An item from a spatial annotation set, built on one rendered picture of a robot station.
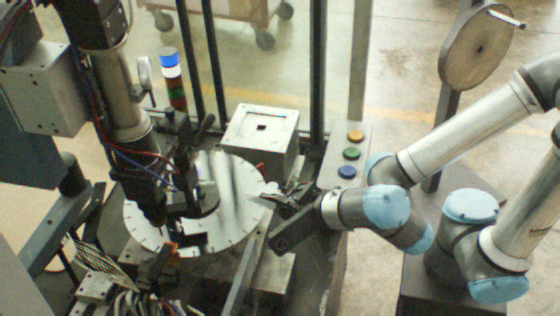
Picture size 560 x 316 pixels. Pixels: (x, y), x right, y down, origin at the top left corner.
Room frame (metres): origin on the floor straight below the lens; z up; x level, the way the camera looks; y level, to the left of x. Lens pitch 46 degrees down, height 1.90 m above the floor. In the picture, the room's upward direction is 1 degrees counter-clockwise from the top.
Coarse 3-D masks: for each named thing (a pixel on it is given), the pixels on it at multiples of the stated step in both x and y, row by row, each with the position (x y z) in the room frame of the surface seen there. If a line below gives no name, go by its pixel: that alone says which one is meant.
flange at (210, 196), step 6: (204, 180) 0.92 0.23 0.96; (204, 186) 0.89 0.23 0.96; (210, 186) 0.90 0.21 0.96; (216, 186) 0.90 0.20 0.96; (180, 192) 0.88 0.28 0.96; (204, 192) 0.86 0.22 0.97; (210, 192) 0.88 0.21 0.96; (216, 192) 0.88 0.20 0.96; (174, 198) 0.86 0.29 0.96; (180, 198) 0.86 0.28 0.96; (198, 198) 0.85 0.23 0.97; (204, 198) 0.86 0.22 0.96; (210, 198) 0.86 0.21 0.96; (216, 198) 0.86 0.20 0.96; (204, 204) 0.84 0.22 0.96; (210, 204) 0.84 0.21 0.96; (216, 204) 0.84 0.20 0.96; (204, 210) 0.82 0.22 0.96; (210, 210) 0.83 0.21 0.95; (186, 216) 0.81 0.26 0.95; (192, 216) 0.81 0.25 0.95; (198, 216) 0.81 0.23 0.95
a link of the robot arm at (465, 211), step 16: (464, 192) 0.85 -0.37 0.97; (480, 192) 0.85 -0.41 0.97; (448, 208) 0.81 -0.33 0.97; (464, 208) 0.80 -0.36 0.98; (480, 208) 0.80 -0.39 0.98; (496, 208) 0.80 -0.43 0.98; (448, 224) 0.79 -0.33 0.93; (464, 224) 0.77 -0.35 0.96; (480, 224) 0.76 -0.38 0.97; (448, 240) 0.77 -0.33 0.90
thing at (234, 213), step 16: (192, 160) 1.00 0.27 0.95; (208, 160) 0.99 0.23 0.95; (224, 160) 0.99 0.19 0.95; (240, 160) 0.99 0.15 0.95; (208, 176) 0.94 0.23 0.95; (224, 176) 0.94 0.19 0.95; (240, 176) 0.94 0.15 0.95; (256, 176) 0.94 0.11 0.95; (224, 192) 0.88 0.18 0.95; (240, 192) 0.88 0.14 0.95; (128, 208) 0.84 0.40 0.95; (224, 208) 0.83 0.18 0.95; (240, 208) 0.83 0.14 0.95; (256, 208) 0.83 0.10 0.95; (128, 224) 0.79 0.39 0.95; (144, 224) 0.79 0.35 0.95; (192, 224) 0.79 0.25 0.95; (208, 224) 0.79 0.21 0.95; (224, 224) 0.79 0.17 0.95; (240, 224) 0.79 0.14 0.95; (256, 224) 0.79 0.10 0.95; (160, 240) 0.75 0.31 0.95; (176, 240) 0.74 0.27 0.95; (192, 240) 0.74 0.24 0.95; (208, 240) 0.74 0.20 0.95; (224, 240) 0.74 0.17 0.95; (176, 256) 0.70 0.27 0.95; (192, 256) 0.70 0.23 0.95
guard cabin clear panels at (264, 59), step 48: (0, 0) 1.48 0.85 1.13; (144, 0) 1.38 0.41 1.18; (192, 0) 1.35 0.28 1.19; (240, 0) 1.32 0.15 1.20; (288, 0) 1.29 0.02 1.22; (336, 0) 1.26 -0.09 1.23; (144, 48) 1.39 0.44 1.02; (240, 48) 1.32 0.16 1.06; (288, 48) 1.29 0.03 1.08; (336, 48) 1.26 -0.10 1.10; (192, 96) 1.36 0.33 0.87; (240, 96) 1.32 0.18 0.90; (288, 96) 1.29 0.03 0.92; (336, 96) 1.26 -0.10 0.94
